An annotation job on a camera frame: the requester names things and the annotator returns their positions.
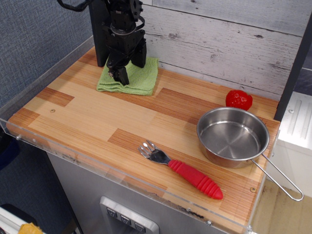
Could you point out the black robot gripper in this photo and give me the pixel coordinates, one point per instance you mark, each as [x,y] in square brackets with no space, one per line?
[124,47]

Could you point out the green cloth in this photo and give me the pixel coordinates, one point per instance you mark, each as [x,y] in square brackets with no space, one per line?
[141,80]

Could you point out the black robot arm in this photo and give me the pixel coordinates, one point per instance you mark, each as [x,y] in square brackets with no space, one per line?
[124,13]

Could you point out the red toy strawberry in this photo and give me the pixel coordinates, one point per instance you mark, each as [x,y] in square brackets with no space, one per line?
[239,99]

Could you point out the stainless steel pan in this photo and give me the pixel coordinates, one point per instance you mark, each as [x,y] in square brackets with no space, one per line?
[234,138]

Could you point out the clear acrylic guard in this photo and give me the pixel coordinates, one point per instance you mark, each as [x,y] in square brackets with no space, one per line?
[92,141]

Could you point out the silver button panel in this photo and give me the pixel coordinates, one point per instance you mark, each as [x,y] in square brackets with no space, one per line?
[124,220]

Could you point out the white appliance at right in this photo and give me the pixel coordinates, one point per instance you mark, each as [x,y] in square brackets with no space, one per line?
[292,151]

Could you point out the yellow object bottom left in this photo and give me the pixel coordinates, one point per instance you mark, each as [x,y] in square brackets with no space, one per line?
[30,228]

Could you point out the dark grey left post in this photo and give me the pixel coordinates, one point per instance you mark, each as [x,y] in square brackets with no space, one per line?
[100,18]

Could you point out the dark grey post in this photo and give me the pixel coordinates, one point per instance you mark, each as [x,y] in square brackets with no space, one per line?
[100,18]
[295,71]

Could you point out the red handled metal fork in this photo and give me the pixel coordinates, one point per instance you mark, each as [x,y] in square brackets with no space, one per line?
[195,177]

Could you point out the dark grey right post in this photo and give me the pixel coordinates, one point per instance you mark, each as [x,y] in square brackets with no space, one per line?
[295,71]

